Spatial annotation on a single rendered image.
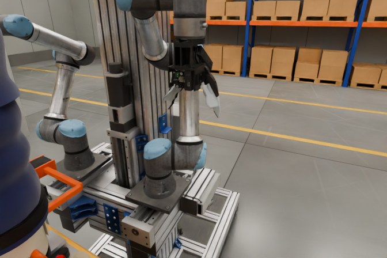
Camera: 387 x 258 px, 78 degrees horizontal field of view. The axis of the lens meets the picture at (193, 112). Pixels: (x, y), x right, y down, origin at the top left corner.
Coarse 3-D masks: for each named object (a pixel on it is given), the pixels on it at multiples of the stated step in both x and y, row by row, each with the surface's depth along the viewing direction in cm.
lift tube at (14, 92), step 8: (0, 32) 50; (0, 40) 49; (0, 48) 49; (0, 56) 50; (0, 64) 50; (0, 72) 50; (0, 80) 50; (8, 80) 53; (0, 88) 49; (8, 88) 52; (16, 88) 55; (0, 96) 49; (8, 96) 51; (16, 96) 53; (0, 104) 48
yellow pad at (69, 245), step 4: (48, 228) 85; (56, 232) 84; (68, 240) 81; (64, 244) 79; (68, 244) 79; (72, 244) 79; (76, 244) 80; (60, 248) 77; (64, 248) 75; (68, 248) 75; (72, 248) 77; (76, 248) 78; (80, 248) 78; (56, 252) 76; (60, 252) 73; (64, 252) 73; (68, 252) 74; (72, 252) 76; (88, 252) 77; (52, 256) 75; (68, 256) 74; (92, 256) 75
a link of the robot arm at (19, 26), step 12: (0, 24) 86; (12, 24) 84; (24, 24) 87; (36, 24) 96; (24, 36) 91; (36, 36) 95; (48, 36) 99; (60, 36) 105; (60, 48) 106; (72, 48) 111; (84, 48) 117; (84, 60) 121
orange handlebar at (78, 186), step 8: (48, 168) 98; (56, 176) 94; (64, 176) 93; (72, 184) 90; (80, 184) 89; (72, 192) 85; (56, 200) 81; (64, 200) 83; (48, 208) 78; (32, 256) 63; (40, 256) 62
